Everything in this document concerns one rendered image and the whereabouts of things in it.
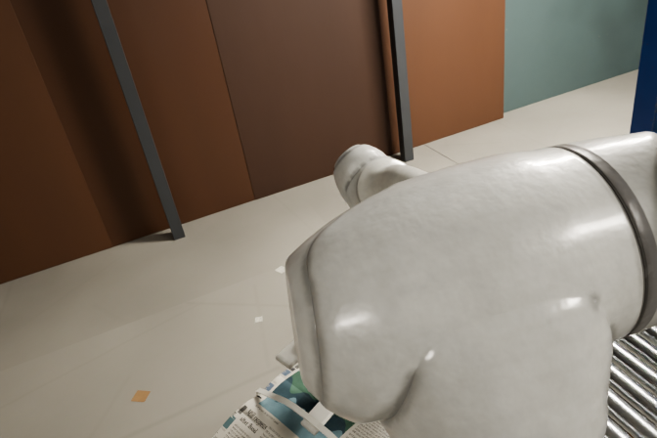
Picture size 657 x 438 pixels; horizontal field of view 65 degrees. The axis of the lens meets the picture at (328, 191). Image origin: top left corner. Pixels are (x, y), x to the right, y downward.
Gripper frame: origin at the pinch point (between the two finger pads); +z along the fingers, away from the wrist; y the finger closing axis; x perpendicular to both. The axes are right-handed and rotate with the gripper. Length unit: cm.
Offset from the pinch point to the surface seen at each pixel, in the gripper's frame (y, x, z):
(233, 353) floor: 130, 147, -43
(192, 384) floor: 128, 147, -19
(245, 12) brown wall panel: 2, 253, -181
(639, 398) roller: 56, -25, -67
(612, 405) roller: 56, -21, -62
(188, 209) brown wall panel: 121, 283, -103
